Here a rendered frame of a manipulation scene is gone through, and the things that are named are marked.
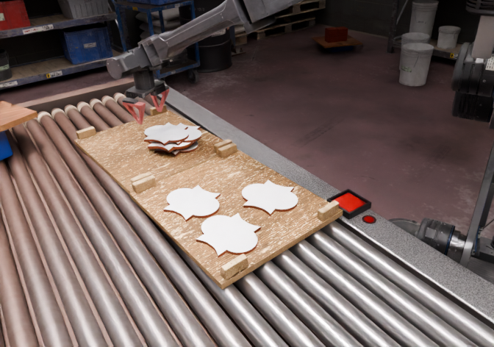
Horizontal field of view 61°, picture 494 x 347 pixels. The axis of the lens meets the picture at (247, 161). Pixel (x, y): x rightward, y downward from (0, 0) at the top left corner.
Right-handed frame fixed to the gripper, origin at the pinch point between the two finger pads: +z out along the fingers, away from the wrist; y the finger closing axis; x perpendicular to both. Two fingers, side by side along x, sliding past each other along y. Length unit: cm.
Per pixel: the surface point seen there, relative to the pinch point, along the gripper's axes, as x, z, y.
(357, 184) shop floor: 42, 103, -143
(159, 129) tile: 2.2, 4.8, -0.7
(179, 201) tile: 25.4, 8.6, 24.2
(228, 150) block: 25.4, 7.7, -1.9
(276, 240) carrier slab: 52, 9, 27
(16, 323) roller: 16, 11, 64
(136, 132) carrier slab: -10.6, 10.0, -4.5
